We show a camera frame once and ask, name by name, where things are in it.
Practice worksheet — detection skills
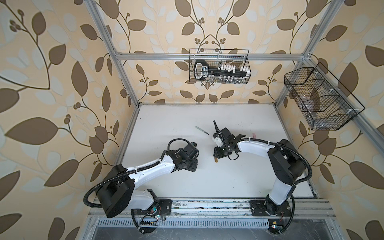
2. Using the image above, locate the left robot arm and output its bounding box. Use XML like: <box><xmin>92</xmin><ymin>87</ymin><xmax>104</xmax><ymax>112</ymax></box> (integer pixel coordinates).
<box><xmin>96</xmin><ymin>139</ymin><xmax>199</xmax><ymax>218</ymax></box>

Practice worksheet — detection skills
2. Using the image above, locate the black wire basket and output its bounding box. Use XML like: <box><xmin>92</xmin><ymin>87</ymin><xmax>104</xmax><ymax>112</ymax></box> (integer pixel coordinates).
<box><xmin>284</xmin><ymin>62</ymin><xmax>366</xmax><ymax>131</ymax></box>
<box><xmin>189</xmin><ymin>48</ymin><xmax>252</xmax><ymax>85</ymax></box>

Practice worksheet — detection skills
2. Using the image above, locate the black tool in basket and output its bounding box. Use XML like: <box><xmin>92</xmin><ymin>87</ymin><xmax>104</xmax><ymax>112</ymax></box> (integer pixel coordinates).
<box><xmin>193</xmin><ymin>60</ymin><xmax>251</xmax><ymax>80</ymax></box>

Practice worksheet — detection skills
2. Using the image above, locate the green pen uncapped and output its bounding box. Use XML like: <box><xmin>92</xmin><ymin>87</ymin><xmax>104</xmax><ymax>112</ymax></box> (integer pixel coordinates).
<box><xmin>195</xmin><ymin>126</ymin><xmax>210</xmax><ymax>136</ymax></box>

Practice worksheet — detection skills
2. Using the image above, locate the black wire basket centre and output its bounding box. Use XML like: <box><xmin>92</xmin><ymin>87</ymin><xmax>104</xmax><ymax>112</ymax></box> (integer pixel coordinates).
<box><xmin>189</xmin><ymin>48</ymin><xmax>252</xmax><ymax>85</ymax></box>

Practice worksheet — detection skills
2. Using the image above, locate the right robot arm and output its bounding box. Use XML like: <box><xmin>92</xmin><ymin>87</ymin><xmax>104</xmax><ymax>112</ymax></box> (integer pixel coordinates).
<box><xmin>213</xmin><ymin>126</ymin><xmax>313</xmax><ymax>216</ymax></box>

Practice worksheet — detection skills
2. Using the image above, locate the black wire basket right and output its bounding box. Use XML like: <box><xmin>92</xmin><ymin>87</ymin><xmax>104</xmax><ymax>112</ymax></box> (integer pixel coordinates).
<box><xmin>284</xmin><ymin>62</ymin><xmax>366</xmax><ymax>131</ymax></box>

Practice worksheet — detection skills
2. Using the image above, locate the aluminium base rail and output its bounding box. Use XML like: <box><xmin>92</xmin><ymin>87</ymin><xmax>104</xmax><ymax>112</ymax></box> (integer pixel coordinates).
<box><xmin>89</xmin><ymin>198</ymin><xmax>336</xmax><ymax>229</ymax></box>

